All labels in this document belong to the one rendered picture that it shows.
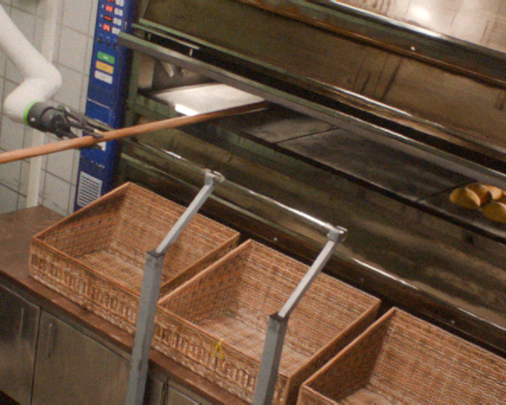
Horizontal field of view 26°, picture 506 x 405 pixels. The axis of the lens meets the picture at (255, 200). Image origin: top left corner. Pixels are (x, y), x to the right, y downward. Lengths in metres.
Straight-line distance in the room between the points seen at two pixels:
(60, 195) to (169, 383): 1.27
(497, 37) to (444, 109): 0.28
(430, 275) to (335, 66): 0.73
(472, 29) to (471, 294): 0.80
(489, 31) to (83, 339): 1.65
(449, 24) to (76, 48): 1.62
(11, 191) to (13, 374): 0.97
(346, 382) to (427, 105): 0.89
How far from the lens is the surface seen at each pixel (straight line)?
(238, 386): 3.36
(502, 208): 3.45
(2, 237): 4.20
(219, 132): 3.82
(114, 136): 3.52
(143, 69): 4.07
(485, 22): 3.22
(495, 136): 3.22
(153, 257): 3.29
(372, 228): 3.53
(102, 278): 3.64
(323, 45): 3.54
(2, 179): 4.74
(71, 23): 4.30
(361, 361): 3.44
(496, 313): 3.34
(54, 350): 3.84
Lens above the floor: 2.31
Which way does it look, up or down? 21 degrees down
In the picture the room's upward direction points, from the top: 10 degrees clockwise
